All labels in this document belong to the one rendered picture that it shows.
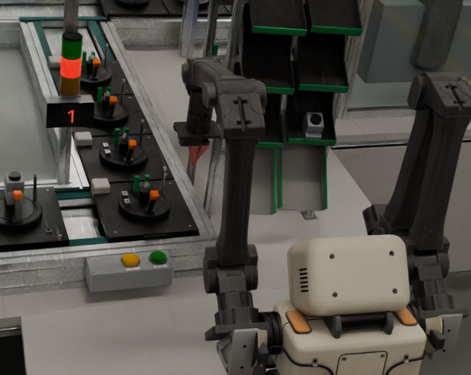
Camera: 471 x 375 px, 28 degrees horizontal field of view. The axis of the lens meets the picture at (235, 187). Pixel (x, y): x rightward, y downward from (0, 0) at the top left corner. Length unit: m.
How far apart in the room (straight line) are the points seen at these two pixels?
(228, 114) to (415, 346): 0.59
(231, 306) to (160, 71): 1.74
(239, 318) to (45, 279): 0.69
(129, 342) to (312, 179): 0.70
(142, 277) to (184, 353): 0.22
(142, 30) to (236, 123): 1.96
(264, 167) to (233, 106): 0.88
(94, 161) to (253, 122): 1.08
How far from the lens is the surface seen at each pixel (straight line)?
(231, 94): 1.70
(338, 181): 2.97
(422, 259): 2.02
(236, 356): 1.82
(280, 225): 2.72
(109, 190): 2.55
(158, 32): 3.60
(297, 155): 2.59
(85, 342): 2.26
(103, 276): 2.30
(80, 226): 2.51
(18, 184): 2.38
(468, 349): 3.85
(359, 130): 3.28
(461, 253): 3.87
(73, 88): 2.39
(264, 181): 2.53
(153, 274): 2.34
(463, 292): 4.13
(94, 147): 2.74
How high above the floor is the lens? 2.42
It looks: 33 degrees down
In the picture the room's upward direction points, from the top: 10 degrees clockwise
